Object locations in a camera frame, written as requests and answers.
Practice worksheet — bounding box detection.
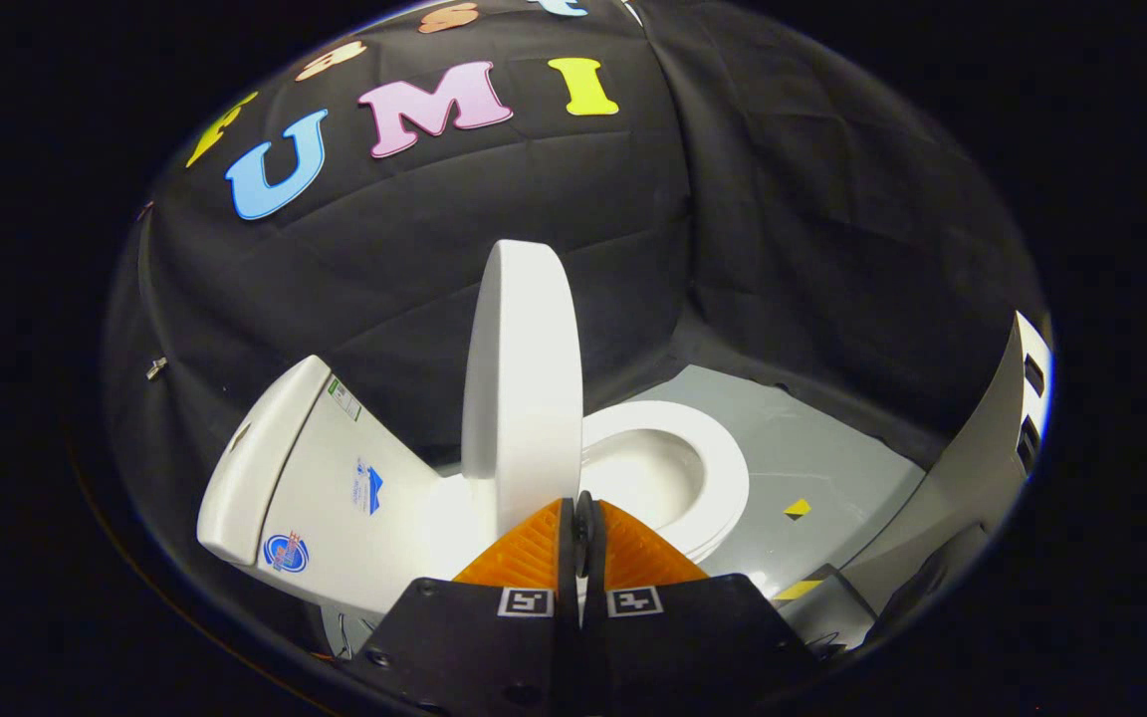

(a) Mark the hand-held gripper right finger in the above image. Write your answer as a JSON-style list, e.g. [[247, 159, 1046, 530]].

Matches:
[[576, 490, 833, 717]]

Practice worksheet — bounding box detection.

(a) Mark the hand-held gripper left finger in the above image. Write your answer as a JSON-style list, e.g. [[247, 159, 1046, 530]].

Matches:
[[349, 493, 582, 717]]

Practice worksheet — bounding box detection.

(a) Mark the white panel with slots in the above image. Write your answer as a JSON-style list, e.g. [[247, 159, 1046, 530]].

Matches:
[[842, 311, 1055, 610]]

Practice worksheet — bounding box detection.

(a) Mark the black backdrop cloth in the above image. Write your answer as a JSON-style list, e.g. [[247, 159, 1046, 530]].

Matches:
[[101, 0, 1048, 559]]

